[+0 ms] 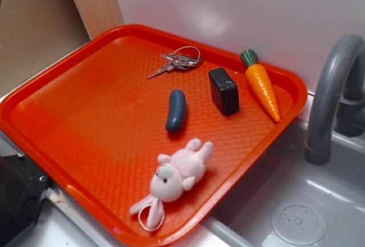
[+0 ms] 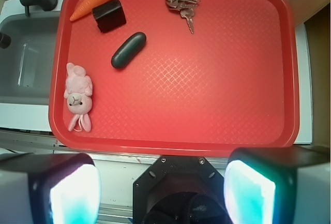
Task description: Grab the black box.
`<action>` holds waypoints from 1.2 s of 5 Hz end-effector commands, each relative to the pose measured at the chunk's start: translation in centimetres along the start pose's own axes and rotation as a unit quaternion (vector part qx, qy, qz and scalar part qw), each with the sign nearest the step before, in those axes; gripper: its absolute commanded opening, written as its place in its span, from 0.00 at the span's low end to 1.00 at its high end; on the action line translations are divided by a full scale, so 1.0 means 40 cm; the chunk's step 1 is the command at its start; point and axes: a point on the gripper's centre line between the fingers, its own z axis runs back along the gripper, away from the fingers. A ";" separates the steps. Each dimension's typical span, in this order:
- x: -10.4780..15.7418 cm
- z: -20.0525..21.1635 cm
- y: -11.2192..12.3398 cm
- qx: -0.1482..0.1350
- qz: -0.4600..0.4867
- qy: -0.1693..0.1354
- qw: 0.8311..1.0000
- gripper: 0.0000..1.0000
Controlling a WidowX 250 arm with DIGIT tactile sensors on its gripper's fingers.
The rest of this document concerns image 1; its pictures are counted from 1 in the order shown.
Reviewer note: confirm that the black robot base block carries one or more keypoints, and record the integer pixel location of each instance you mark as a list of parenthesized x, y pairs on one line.
[(24, 187)]

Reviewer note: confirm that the black box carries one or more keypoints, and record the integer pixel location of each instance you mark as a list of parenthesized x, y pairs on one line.
[(224, 91)]

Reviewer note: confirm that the dark grey oblong toy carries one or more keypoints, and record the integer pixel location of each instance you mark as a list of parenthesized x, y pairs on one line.
[(176, 111)]

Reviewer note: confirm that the orange plastic tray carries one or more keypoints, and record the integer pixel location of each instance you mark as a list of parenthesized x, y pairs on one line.
[(96, 125)]

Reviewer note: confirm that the silver key bunch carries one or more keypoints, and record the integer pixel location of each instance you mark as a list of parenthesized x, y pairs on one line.
[(179, 61)]

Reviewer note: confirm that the pink plush bunny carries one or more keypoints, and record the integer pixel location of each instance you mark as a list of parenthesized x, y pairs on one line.
[(176, 174)]

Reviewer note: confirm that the orange toy carrot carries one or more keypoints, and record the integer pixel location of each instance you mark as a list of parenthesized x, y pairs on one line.
[(260, 83)]

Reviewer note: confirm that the grey toy sink basin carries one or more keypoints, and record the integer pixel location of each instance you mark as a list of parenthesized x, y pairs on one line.
[(283, 200)]

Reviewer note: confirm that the light wooden board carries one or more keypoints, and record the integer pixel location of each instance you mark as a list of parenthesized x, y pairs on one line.
[(99, 16)]

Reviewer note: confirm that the grey toy faucet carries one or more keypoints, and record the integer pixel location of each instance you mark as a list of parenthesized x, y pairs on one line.
[(338, 104)]

